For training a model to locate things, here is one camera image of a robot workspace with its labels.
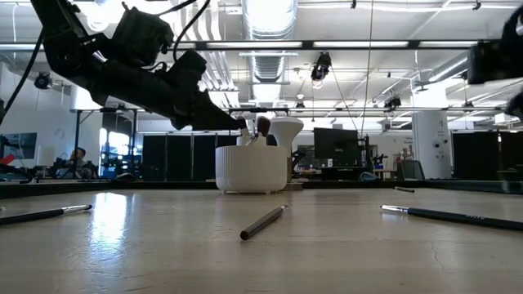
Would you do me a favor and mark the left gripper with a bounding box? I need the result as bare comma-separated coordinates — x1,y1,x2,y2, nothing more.
92,48,248,132

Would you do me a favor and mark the fluffy dark-headed powder brush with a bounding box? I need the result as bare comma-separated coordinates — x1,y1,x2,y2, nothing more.
246,115,272,147

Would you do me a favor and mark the makeup brush with printed handle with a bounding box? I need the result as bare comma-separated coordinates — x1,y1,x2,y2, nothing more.
379,204,523,233

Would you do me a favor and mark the black partition panel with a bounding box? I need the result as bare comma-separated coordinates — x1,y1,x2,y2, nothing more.
452,131,498,180
166,134,192,181
500,131,523,180
142,134,167,181
192,134,217,181

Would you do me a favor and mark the round cream divided organizer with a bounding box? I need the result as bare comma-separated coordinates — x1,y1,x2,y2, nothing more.
214,135,288,195

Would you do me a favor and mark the long linear ceiling light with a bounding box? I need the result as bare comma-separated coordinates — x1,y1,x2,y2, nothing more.
0,39,523,51

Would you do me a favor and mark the black computer monitor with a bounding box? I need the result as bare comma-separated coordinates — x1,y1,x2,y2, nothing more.
313,127,360,167

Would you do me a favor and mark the person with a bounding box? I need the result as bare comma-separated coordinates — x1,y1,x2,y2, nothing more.
60,146,99,180

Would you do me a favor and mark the distant cluttered workbench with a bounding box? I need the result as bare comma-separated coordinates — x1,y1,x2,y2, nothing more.
0,157,140,184

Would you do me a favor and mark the grey office chair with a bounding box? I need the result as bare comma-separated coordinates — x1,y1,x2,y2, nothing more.
395,158,427,181

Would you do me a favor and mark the white round pillar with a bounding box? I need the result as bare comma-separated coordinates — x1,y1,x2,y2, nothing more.
410,87,454,180

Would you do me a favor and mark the distant black metal frame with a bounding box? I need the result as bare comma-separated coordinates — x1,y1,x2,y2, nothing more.
69,106,523,167

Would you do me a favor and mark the black left wrist camera cable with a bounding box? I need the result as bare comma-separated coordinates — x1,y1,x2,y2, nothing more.
157,0,212,63

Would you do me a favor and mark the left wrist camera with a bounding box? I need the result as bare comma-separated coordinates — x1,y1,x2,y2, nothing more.
112,6,175,66

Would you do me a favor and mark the silver ceiling air duct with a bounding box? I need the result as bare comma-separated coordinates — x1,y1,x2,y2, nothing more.
240,0,299,103

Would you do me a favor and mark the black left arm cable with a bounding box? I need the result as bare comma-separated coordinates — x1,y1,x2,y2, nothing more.
0,29,45,122

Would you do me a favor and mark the dark wall screen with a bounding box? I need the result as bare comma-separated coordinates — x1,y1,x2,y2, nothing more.
0,131,38,161

